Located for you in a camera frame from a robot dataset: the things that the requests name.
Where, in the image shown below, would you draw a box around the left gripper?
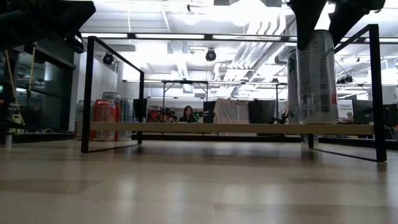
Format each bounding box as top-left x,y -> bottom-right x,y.
15,0 -> 96,47

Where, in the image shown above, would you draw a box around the silver and red soda can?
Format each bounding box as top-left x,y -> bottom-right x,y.
74,100 -> 96,140

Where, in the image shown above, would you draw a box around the tall silver-blue can blue tab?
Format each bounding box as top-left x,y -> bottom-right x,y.
115,98 -> 135,141

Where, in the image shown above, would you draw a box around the wooden shelf black metal frame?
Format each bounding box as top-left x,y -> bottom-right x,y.
80,24 -> 388,162

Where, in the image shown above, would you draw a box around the silver ventilation ducts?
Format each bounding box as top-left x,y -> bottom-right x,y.
229,15 -> 299,82

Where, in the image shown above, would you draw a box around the white sign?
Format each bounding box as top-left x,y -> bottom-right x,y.
337,100 -> 354,123

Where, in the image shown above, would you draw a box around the black monitor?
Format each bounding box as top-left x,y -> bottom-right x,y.
203,100 -> 217,124
248,99 -> 277,124
352,99 -> 374,124
132,98 -> 149,123

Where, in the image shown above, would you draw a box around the colourful poster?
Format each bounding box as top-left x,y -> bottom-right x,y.
279,105 -> 290,124

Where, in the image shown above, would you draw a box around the linear ceiling light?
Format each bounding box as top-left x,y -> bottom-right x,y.
80,32 -> 398,44

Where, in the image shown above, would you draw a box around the yellow-green tool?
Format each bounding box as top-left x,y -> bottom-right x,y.
11,112 -> 26,134

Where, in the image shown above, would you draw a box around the beige cloth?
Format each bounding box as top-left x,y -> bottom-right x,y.
213,98 -> 250,125

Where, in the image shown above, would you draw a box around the red background object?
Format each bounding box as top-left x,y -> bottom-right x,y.
147,107 -> 162,123

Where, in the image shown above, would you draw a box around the person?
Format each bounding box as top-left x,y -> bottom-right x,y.
178,105 -> 197,124

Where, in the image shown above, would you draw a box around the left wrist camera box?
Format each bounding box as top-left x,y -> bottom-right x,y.
66,32 -> 86,54

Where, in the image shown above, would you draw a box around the yellow extension cable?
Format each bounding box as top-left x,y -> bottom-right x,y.
4,46 -> 37,125

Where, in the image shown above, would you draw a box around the black frame background table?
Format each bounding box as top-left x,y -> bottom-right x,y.
161,80 -> 280,135

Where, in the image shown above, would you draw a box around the white post cap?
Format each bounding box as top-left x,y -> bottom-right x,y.
4,131 -> 14,149

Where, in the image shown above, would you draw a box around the black aluminium table frame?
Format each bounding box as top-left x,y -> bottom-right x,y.
0,132 -> 398,149

